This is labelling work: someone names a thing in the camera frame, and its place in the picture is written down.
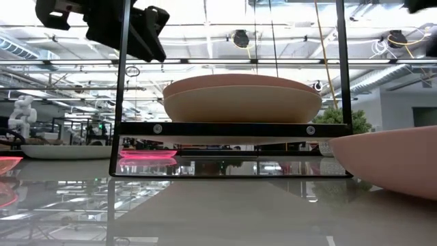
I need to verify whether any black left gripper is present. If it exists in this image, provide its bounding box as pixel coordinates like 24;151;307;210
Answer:
83;0;171;63

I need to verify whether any pink plate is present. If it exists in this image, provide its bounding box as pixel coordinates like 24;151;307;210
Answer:
162;73;320;100
328;124;437;201

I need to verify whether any beige plate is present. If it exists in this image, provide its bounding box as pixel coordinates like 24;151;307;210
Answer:
163;84;323;124

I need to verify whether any red translucent plate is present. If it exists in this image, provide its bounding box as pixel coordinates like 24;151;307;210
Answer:
119;149;178;160
0;156;23;176

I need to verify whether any grey-green plate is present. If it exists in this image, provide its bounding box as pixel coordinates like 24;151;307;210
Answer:
20;144;119;161

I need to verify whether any black metal dish rack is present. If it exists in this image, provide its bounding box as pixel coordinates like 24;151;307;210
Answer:
108;0;354;178

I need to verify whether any green potted succulent plant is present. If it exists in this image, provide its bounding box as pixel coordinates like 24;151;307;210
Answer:
312;106;373;158

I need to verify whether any white humanoid robot figure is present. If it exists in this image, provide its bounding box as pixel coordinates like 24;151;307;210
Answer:
7;94;38;139

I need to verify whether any black ceiling cable reel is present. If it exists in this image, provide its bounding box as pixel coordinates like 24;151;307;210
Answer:
387;29;408;49
231;29;251;49

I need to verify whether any black hanging ring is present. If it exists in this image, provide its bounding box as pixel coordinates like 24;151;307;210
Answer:
124;65;141;78

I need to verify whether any white coiled cable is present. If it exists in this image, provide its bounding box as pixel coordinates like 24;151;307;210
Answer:
370;39;390;59

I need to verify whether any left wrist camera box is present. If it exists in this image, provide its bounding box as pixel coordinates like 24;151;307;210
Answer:
35;0;85;31

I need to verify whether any yellow cable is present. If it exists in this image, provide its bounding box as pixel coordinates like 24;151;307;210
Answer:
313;0;339;110

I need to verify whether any long black cable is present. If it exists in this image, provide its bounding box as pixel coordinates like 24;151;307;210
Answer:
268;0;279;78

